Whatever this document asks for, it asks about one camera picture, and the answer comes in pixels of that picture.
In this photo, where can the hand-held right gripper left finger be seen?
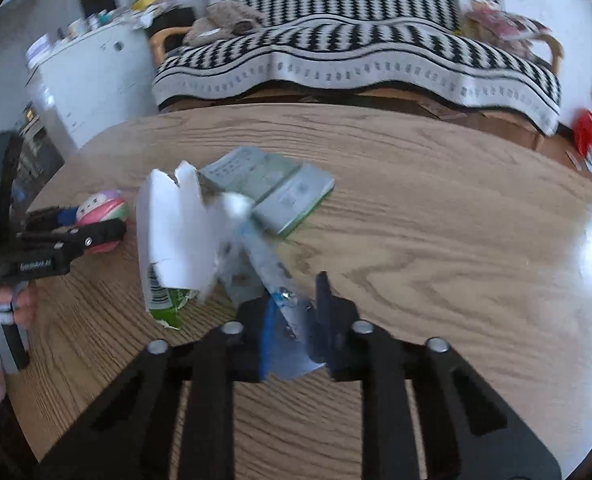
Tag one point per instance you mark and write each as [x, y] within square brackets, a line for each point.
[267, 345]

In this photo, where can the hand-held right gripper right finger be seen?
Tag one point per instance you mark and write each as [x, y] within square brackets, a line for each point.
[338, 340]

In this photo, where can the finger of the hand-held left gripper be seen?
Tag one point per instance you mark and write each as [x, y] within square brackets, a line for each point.
[101, 234]
[51, 219]

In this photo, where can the pastel striped ball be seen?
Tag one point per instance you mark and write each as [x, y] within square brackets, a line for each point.
[103, 207]

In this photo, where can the torn white carton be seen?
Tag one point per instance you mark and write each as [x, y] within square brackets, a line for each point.
[176, 240]

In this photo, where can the person's left hand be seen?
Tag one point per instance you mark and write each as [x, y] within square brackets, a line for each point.
[26, 305]

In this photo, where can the dark shelf unit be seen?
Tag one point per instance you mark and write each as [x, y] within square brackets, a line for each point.
[41, 155]

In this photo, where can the white cabinet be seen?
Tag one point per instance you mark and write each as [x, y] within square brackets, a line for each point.
[96, 80]

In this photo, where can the green and white booklet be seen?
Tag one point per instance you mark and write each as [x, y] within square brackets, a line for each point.
[286, 195]

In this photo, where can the row of small jars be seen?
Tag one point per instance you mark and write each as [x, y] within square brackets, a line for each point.
[91, 22]

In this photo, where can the wooden sofa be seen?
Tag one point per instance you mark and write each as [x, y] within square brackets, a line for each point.
[162, 40]

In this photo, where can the brown plush cloth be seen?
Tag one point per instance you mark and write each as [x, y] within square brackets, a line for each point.
[226, 17]

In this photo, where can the striped black white sofa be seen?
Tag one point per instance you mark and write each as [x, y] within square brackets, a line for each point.
[356, 55]

